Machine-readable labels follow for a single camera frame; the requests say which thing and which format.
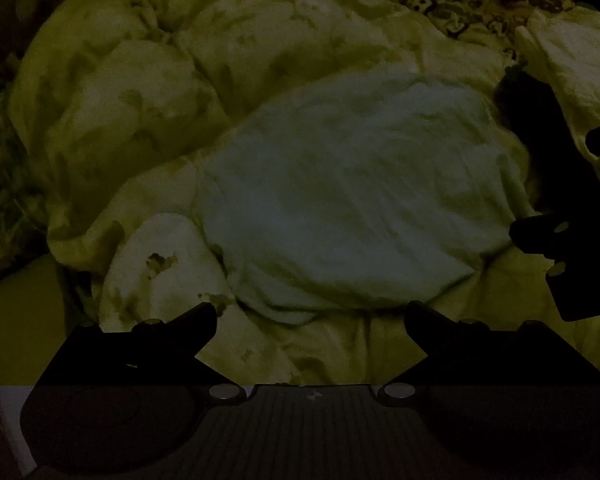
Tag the yellow-green quilt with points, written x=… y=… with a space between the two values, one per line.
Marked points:
x=145 y=100

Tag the leaf patterned pillow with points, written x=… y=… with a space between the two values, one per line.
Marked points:
x=5 y=180

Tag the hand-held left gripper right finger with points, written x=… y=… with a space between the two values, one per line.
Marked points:
x=417 y=317

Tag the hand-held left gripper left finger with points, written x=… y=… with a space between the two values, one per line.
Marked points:
x=204 y=316

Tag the dark cloth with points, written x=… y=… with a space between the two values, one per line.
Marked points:
x=530 y=115

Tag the yellow bed sheet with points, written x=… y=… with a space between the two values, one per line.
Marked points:
x=20 y=320

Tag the pale white small garment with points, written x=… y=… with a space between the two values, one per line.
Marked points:
x=350 y=195

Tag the white cloth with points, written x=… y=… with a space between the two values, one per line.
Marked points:
x=575 y=55

